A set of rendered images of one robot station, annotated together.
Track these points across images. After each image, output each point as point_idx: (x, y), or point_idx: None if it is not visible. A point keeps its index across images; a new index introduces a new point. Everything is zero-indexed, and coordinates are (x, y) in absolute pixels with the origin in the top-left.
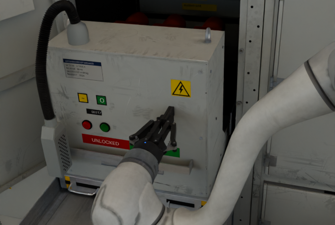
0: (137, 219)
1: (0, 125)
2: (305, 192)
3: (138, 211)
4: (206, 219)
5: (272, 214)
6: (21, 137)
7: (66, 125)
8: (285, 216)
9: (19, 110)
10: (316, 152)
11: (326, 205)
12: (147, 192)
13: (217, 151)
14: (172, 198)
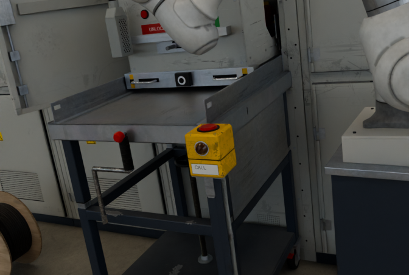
0: None
1: (80, 39)
2: (352, 84)
3: None
4: None
5: (325, 118)
6: (98, 56)
7: (129, 20)
8: (337, 118)
9: (97, 31)
10: (354, 34)
11: (374, 95)
12: None
13: (259, 38)
14: (217, 73)
